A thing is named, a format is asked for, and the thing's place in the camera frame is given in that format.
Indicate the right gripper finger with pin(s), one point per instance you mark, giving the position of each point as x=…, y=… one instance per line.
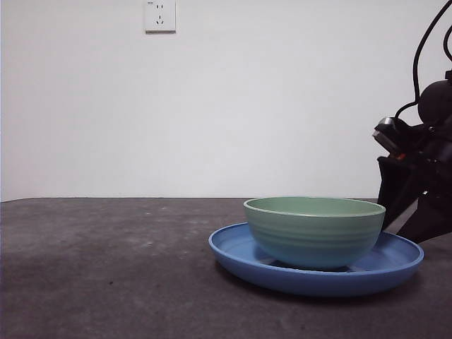
x=397, y=187
x=431, y=219

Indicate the pale green ribbed bowl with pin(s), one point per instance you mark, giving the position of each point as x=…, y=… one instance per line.
x=314, y=233

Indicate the blue round plate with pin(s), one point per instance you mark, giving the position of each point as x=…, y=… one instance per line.
x=318, y=282

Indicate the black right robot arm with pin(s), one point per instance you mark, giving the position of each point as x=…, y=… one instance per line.
x=436, y=99

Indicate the white wall socket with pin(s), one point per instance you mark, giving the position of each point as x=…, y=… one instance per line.
x=160, y=17

